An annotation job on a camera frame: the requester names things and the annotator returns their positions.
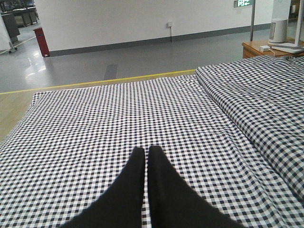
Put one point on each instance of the black white checkered bed sheet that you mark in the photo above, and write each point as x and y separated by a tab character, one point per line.
71	145

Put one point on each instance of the checkered folded quilt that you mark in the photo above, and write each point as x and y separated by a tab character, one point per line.
264	97

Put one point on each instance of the red floor box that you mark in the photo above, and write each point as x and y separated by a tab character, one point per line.
42	42

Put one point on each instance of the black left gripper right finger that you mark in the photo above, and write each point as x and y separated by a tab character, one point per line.
173	204

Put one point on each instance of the white power adapter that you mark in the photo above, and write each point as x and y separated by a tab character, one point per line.
264	48

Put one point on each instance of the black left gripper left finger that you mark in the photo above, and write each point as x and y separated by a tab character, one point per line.
120	206

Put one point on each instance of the wooden nightstand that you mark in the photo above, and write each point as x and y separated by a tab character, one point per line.
252	49

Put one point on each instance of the metal pole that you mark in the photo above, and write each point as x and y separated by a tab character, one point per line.
252	20

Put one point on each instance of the white lamp base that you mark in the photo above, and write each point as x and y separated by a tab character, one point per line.
296	46

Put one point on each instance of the green exit sign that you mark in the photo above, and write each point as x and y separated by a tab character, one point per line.
242	3

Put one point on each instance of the white cylindrical appliance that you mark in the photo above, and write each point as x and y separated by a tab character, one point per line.
278	31

